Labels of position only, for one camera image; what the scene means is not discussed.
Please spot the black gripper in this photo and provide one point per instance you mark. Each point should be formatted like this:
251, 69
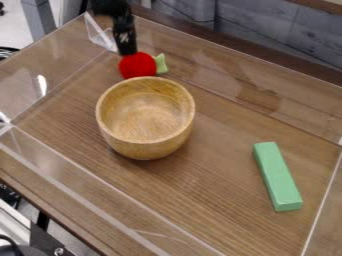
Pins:
118, 9

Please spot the red plush fruit green leaf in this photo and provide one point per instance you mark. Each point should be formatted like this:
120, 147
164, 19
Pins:
142, 64

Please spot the wooden bowl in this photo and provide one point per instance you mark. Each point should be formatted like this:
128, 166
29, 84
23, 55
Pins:
144, 115

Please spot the green rectangular block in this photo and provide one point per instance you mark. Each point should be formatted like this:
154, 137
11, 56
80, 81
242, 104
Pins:
282, 189

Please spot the clear acrylic corner bracket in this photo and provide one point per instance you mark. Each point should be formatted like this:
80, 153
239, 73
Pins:
99, 36

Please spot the clear acrylic tray wall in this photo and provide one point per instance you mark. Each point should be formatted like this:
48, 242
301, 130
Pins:
114, 223

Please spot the black metal bracket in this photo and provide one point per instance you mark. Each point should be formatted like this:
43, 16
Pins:
45, 243

